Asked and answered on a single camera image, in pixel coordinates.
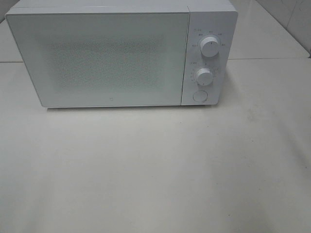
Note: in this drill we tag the white round door-release button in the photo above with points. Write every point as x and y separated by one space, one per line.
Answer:
200 96

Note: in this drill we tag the white microwave knob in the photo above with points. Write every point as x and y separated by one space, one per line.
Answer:
209 46
204 76

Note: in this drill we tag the white microwave door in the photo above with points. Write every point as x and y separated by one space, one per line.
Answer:
97 60

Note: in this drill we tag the white microwave oven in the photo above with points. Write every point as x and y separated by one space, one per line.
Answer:
206 17

